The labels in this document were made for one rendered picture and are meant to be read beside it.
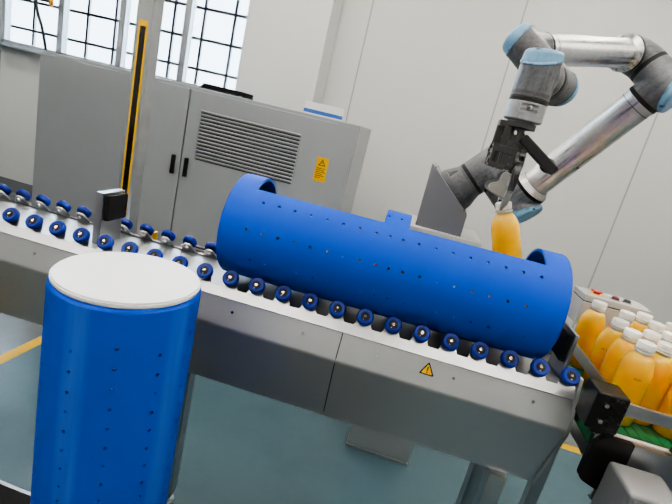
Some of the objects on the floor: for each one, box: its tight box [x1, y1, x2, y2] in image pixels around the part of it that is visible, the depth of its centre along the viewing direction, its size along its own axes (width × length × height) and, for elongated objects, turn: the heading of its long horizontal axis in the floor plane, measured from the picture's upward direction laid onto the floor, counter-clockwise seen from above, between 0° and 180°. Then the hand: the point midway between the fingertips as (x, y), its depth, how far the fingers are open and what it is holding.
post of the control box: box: [519, 450, 559, 504], centre depth 161 cm, size 4×4×100 cm
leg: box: [166, 372, 195, 504], centre depth 159 cm, size 6×6×63 cm
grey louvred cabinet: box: [32, 50, 371, 253], centre depth 325 cm, size 54×215×145 cm, turn 38°
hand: (503, 204), depth 117 cm, fingers closed on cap, 4 cm apart
